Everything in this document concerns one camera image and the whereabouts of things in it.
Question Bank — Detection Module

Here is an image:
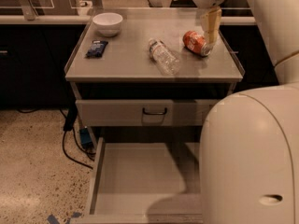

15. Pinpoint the black drawer handle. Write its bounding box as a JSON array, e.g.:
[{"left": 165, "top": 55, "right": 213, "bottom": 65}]
[{"left": 142, "top": 107, "right": 168, "bottom": 116}]

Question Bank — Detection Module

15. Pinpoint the black floor cable left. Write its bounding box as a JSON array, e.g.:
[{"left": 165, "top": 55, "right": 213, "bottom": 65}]
[{"left": 59, "top": 108, "right": 96, "bottom": 170}]

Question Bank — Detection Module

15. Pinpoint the white ceramic bowl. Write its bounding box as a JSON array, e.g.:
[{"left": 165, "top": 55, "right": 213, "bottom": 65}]
[{"left": 93, "top": 12, "right": 123, "bottom": 37}]

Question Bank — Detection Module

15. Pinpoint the dark blue snack packet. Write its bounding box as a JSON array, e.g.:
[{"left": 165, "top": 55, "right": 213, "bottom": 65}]
[{"left": 86, "top": 40, "right": 108, "bottom": 58}]

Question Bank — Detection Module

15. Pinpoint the grey drawer cabinet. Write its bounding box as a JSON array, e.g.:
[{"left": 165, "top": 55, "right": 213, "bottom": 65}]
[{"left": 65, "top": 8, "right": 244, "bottom": 141}]

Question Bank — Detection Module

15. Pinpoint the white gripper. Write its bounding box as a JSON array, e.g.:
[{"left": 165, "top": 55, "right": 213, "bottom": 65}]
[{"left": 174, "top": 0, "right": 224, "bottom": 45}]

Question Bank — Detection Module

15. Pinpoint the blue power adapter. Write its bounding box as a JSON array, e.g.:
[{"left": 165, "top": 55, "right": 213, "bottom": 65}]
[{"left": 79, "top": 128, "right": 93, "bottom": 148}]

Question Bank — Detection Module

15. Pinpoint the closed upper grey drawer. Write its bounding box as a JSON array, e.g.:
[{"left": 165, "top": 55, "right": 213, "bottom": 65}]
[{"left": 76, "top": 99, "right": 217, "bottom": 126}]

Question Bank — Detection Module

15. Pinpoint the open lower grey drawer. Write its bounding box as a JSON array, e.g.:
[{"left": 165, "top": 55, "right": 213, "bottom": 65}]
[{"left": 70, "top": 138, "right": 203, "bottom": 224}]

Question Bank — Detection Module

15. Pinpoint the blue floor tape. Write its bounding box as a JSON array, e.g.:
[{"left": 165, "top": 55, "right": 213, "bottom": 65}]
[{"left": 47, "top": 212, "right": 82, "bottom": 224}]

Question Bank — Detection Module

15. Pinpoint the red soda can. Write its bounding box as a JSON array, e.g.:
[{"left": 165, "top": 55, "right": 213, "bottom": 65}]
[{"left": 182, "top": 31, "right": 212, "bottom": 57}]

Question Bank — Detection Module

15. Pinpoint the grey metal frame post left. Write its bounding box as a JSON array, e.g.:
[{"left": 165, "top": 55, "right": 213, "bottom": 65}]
[{"left": 19, "top": 0, "right": 37, "bottom": 21}]

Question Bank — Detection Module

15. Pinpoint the black power plug block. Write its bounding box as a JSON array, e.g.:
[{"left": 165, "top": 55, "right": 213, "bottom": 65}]
[{"left": 64, "top": 104, "right": 78, "bottom": 132}]

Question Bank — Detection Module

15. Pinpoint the clear plastic water bottle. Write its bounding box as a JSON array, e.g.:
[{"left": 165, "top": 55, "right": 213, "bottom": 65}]
[{"left": 149, "top": 38, "right": 180, "bottom": 76}]

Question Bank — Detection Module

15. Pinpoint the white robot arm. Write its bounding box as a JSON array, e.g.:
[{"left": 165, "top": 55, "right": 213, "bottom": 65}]
[{"left": 199, "top": 0, "right": 299, "bottom": 224}]

